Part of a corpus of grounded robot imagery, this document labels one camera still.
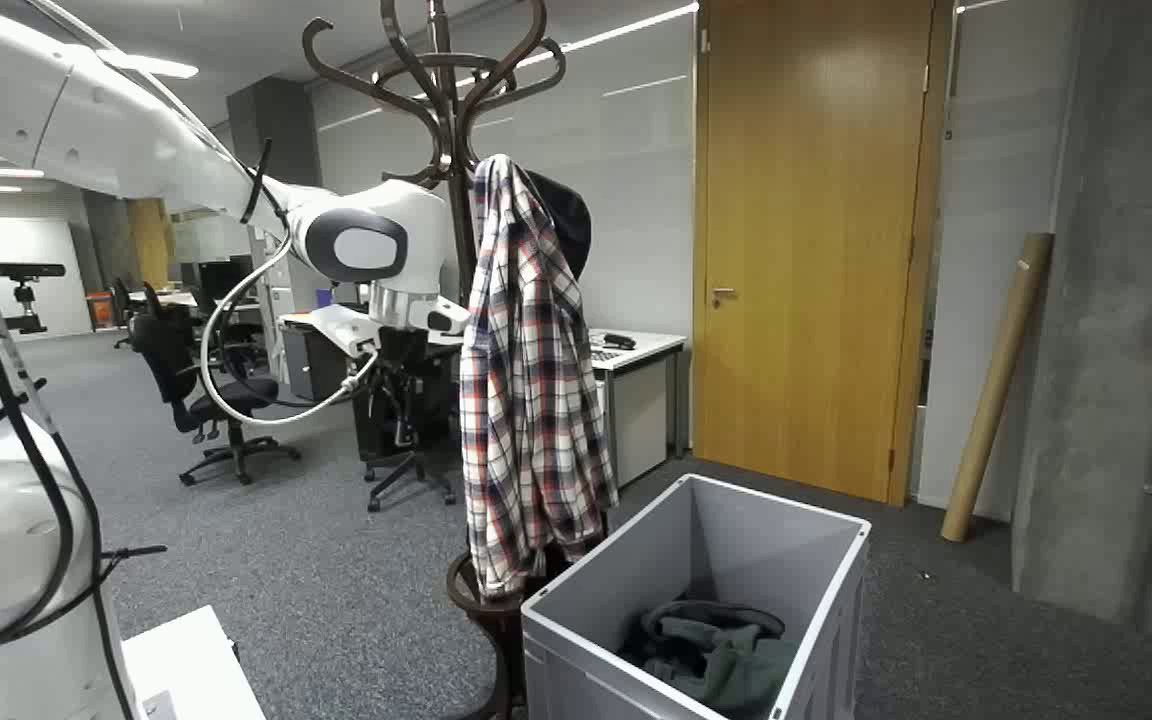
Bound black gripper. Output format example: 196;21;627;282
374;282;478;342

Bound red white plaid shirt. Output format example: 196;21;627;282
456;153;625;603

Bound white robot base platform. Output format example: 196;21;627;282
117;603;272;720

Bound dark wooden coat rack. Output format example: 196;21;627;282
301;0;573;720

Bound grey plastic laundry basket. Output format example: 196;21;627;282
517;467;878;720

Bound black hanging jacket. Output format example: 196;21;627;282
523;170;597;285

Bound white drawer cabinet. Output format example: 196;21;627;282
586;324;691;492

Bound long ceiling light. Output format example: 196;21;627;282
91;46;205;85

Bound wooden door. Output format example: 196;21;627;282
689;0;944;509

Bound dark clothes pile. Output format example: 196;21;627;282
617;596;797;720

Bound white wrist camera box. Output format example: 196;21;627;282
281;300;386;360

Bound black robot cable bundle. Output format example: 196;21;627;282
0;181;174;720

